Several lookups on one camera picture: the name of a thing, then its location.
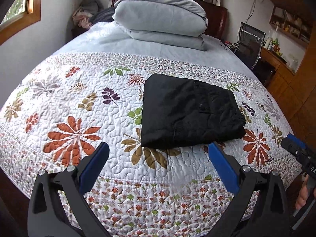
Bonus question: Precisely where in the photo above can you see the white wall cable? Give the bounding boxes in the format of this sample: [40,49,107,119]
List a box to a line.
[244,0,262,25]

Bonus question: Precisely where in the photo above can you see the black mesh office chair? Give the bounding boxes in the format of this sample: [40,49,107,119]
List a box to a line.
[234,23,266,70]

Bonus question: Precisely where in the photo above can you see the folded light blue duvet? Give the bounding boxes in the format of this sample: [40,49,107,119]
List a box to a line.
[113,0,208,51]

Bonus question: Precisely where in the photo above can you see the wood-framed side window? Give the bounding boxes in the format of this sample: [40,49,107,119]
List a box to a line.
[1,0,42,44]

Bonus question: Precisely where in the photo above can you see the pile of clothes by bed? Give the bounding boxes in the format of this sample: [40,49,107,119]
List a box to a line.
[72,0,104,29]

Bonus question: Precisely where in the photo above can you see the dark wooden headboard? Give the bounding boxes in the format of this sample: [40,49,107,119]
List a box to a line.
[108,0,228,40]

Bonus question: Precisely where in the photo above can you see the wooden desk with drawers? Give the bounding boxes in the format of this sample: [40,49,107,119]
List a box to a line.
[253,48,294,100]

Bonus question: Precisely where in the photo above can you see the wooden wall bookshelf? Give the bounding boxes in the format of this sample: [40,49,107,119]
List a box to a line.
[269,5,312,49]

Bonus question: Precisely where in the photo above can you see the person's right hand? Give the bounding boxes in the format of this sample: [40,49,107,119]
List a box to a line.
[295,175,309,210]

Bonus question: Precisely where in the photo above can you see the light blue bed sheet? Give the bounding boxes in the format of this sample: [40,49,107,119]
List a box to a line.
[54,22,256,78]

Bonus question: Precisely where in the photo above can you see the black padded pants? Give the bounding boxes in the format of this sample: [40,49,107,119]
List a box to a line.
[141,74,246,150]

